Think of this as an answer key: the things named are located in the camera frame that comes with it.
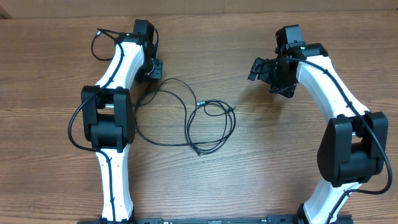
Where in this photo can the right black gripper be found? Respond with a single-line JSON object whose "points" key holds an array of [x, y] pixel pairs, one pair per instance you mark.
{"points": [[288, 90]]}

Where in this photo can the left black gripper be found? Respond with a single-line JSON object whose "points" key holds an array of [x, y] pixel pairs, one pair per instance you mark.
{"points": [[157, 73]]}

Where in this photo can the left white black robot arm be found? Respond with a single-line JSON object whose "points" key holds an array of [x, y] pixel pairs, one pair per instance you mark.
{"points": [[108, 119]]}

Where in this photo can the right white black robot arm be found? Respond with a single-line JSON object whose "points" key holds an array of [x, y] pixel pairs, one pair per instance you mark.
{"points": [[352, 156]]}

